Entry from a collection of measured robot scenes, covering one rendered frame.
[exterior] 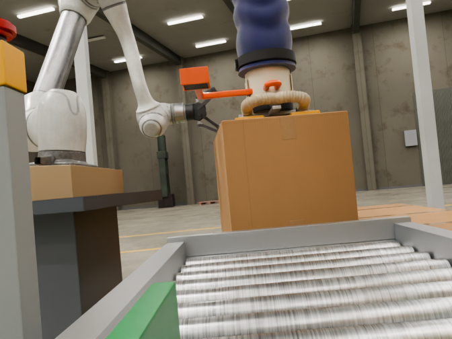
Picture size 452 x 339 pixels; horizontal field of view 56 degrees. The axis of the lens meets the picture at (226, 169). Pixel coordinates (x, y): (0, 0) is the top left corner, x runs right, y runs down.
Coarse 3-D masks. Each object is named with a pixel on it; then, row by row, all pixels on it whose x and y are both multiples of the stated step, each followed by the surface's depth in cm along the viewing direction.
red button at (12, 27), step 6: (0, 18) 66; (0, 24) 66; (6, 24) 66; (12, 24) 68; (0, 30) 66; (6, 30) 67; (12, 30) 68; (0, 36) 67; (6, 36) 68; (12, 36) 69
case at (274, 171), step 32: (224, 128) 130; (256, 128) 131; (288, 128) 131; (320, 128) 132; (224, 160) 132; (256, 160) 130; (288, 160) 131; (320, 160) 132; (224, 192) 145; (256, 192) 130; (288, 192) 130; (320, 192) 131; (352, 192) 132; (224, 224) 162; (256, 224) 129; (288, 224) 130
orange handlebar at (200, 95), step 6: (264, 84) 147; (270, 84) 145; (276, 84) 145; (198, 90) 142; (234, 90) 156; (240, 90) 156; (246, 90) 156; (252, 90) 156; (264, 90) 152; (198, 96) 151; (204, 96) 155; (210, 96) 155; (216, 96) 155; (222, 96) 156; (228, 96) 156; (234, 96) 157
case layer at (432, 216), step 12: (384, 204) 246; (396, 204) 239; (408, 204) 232; (360, 216) 196; (372, 216) 191; (384, 216) 187; (396, 216) 182; (420, 216) 174; (432, 216) 171; (444, 216) 167; (444, 228) 136
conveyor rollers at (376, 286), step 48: (192, 288) 89; (240, 288) 81; (288, 288) 80; (336, 288) 80; (384, 288) 72; (432, 288) 71; (192, 336) 62; (240, 336) 55; (288, 336) 54; (336, 336) 54; (384, 336) 53; (432, 336) 53
